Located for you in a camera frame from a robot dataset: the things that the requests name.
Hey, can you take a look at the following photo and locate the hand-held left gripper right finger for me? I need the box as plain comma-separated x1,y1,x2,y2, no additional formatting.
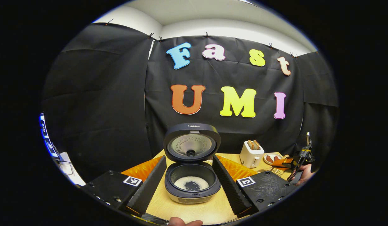
212,155,300,219

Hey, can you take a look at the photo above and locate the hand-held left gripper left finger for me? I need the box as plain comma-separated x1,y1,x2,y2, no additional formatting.
83,155,168,217

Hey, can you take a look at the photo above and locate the white rice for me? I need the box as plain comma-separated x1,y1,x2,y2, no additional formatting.
174,176,209,191

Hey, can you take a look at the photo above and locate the black rice cooker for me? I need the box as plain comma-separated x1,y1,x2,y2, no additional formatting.
164,123,222,204

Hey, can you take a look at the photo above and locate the white round plate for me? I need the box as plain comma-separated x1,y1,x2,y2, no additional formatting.
264,153,284,166

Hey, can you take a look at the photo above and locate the white toaster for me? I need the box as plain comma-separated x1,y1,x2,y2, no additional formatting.
240,140,265,168

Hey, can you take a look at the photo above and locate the black backdrop cloth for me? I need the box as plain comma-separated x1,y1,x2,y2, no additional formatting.
40,23,340,182

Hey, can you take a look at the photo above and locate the printed wall poster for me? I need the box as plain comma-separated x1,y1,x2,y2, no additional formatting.
40,113,59,157

